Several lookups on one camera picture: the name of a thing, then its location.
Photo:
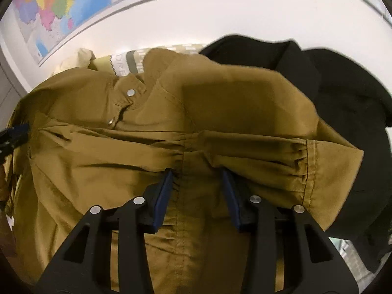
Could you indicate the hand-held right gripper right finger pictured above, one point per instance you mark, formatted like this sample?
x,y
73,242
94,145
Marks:
x,y
230,199

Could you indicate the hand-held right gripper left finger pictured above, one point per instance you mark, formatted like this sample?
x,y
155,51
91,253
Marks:
x,y
163,197

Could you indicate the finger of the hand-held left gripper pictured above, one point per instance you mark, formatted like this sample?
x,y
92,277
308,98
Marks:
x,y
15,134

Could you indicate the mustard brown shirt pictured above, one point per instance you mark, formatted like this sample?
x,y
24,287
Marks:
x,y
214,104

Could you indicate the cream cloth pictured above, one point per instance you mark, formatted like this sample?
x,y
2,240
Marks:
x,y
76,62

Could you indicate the olive patterned bed cover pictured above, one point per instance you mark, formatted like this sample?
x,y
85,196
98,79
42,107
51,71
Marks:
x,y
122,62

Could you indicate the black garment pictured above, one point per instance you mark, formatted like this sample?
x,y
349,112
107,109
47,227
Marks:
x,y
352,98

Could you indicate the colourful wall map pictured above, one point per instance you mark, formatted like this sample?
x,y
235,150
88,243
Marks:
x,y
55,3

